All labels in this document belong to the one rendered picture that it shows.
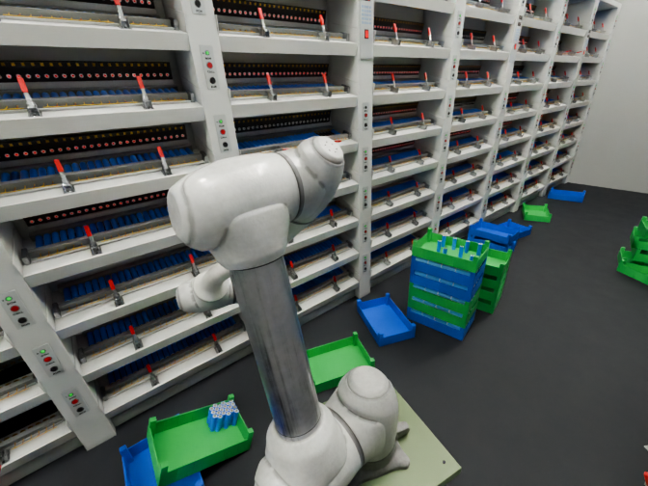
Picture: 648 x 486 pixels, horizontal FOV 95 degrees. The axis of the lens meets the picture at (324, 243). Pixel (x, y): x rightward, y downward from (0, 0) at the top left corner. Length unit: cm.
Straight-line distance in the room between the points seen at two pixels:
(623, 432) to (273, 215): 148
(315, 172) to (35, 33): 81
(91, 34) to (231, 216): 77
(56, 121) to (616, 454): 200
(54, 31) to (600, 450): 205
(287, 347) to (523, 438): 107
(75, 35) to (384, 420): 123
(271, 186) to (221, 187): 8
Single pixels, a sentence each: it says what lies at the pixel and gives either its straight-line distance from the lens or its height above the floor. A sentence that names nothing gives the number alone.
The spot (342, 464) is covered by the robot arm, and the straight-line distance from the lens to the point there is 79.
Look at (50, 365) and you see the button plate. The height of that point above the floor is 42.
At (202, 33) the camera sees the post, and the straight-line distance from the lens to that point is 118.
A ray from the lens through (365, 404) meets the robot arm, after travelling 80.
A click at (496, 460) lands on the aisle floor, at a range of 138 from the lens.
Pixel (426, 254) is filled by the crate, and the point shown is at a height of 43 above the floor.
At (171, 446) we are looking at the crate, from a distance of 134.
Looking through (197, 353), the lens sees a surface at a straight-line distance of 152.
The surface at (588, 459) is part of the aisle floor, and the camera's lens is 152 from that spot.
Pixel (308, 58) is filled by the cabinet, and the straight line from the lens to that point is 160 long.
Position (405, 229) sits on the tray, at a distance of 201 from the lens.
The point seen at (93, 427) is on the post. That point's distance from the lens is 155.
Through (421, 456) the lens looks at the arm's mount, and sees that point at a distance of 105.
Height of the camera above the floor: 114
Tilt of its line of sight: 26 degrees down
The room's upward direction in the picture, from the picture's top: 4 degrees counter-clockwise
